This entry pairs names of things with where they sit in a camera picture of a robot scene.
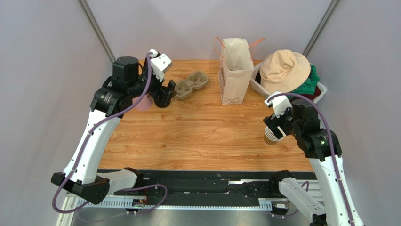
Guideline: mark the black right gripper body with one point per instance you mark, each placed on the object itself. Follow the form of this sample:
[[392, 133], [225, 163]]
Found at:
[[275, 129]]

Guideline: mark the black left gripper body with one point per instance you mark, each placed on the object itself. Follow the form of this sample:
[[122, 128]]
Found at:
[[160, 91]]

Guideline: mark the white paper takeout bag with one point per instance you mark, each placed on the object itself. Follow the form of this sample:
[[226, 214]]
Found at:
[[235, 68]]

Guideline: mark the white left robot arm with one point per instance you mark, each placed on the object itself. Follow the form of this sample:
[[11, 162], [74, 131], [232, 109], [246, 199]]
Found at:
[[129, 83]]

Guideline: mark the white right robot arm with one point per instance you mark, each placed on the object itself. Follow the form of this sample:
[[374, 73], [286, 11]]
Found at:
[[302, 119]]

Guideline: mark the stack of paper cups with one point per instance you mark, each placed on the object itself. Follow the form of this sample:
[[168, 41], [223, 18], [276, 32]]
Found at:
[[271, 139]]

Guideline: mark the pink cup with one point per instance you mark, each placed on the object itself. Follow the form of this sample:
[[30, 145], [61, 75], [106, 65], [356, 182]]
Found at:
[[144, 104]]

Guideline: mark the green cloth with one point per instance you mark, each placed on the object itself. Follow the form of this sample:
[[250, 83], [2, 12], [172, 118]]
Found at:
[[310, 84]]

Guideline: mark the dark red cloth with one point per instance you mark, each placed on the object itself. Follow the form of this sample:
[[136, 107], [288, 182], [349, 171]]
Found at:
[[316, 93]]

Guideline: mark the white plastic basket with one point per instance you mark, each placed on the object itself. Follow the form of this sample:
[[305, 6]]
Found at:
[[264, 93]]

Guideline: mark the beige bucket hat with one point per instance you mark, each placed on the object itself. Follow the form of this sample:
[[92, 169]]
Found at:
[[284, 71]]

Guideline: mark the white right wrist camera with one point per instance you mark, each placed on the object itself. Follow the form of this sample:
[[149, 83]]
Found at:
[[280, 104]]

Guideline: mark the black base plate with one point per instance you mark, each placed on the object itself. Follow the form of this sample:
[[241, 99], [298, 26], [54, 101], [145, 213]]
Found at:
[[212, 188]]

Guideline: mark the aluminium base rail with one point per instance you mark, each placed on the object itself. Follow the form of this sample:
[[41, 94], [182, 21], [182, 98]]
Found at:
[[138, 203]]

